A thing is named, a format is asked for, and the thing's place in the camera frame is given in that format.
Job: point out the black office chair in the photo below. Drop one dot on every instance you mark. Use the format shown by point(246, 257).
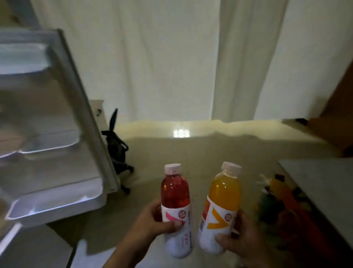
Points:
point(117, 152)

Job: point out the orange drink bottle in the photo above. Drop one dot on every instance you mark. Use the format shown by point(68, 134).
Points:
point(224, 193)

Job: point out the white table with black legs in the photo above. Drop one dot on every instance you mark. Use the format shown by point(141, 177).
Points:
point(325, 187)

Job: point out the person's right hand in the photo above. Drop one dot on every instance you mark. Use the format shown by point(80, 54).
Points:
point(248, 245)

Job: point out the red drink bottle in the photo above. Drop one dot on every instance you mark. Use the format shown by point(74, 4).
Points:
point(175, 193)

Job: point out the white curtain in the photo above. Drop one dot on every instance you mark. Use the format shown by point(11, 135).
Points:
point(151, 55)

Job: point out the brown wooden furniture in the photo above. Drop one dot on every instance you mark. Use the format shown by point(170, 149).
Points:
point(336, 124)

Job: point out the person's left hand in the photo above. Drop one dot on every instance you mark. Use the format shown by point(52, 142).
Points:
point(146, 232)

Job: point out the silver refrigerator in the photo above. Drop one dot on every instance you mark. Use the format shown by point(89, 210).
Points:
point(55, 110)

